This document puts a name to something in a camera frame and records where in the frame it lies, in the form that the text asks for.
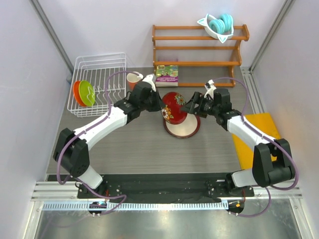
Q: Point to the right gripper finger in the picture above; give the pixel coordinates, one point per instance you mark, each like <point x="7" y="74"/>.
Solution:
<point x="191" y="108"/>
<point x="197" y="98"/>

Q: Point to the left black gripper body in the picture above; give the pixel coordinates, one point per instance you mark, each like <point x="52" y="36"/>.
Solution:
<point x="148" y="104"/>

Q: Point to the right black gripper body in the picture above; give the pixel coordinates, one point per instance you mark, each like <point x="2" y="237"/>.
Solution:
<point x="210" y="108"/>

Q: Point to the red floral small plate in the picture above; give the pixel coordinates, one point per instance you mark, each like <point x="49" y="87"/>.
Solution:
<point x="171" y="111"/>

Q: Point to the large red cream plate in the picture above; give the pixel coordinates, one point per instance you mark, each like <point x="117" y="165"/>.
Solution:
<point x="188" y="128"/>

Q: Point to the green plate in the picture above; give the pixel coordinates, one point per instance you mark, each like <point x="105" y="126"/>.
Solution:
<point x="87" y="93"/>

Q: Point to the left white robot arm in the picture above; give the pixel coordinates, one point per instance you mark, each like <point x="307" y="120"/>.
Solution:
<point x="73" y="146"/>

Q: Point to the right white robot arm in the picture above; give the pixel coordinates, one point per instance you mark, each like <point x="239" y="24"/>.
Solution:
<point x="272" y="160"/>

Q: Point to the wooden shelf rack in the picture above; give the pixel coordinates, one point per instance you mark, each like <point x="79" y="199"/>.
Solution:
<point x="235" y="58"/>

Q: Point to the orange mug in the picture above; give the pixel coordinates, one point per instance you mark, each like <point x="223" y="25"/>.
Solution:
<point x="133" y="78"/>

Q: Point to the colourful book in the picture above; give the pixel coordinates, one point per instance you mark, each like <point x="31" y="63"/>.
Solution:
<point x="166" y="76"/>

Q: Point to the yellow board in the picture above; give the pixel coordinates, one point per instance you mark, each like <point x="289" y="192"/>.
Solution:
<point x="265" y="123"/>

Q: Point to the orange plate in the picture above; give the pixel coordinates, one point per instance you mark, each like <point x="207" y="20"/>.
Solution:
<point x="76" y="94"/>

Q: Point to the white cat ear bowl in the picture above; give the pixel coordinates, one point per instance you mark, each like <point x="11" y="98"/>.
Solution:
<point x="221" y="37"/>

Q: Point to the teal headphones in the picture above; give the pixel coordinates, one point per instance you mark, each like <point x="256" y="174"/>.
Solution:
<point x="222" y="25"/>

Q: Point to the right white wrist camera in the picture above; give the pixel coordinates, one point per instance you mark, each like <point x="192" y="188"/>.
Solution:
<point x="210" y="88"/>

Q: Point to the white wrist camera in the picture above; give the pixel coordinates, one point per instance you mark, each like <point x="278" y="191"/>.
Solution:
<point x="210" y="88"/>
<point x="150" y="79"/>

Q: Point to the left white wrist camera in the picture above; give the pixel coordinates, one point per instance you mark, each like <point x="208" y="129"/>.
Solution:
<point x="150" y="79"/>

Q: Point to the white wire dish rack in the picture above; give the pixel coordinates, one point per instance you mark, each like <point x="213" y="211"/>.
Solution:
<point x="106" y="73"/>

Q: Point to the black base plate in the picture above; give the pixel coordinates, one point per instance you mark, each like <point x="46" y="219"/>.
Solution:
<point x="178" y="188"/>

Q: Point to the perforated metal rail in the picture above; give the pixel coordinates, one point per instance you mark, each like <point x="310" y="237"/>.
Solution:
<point x="97" y="206"/>

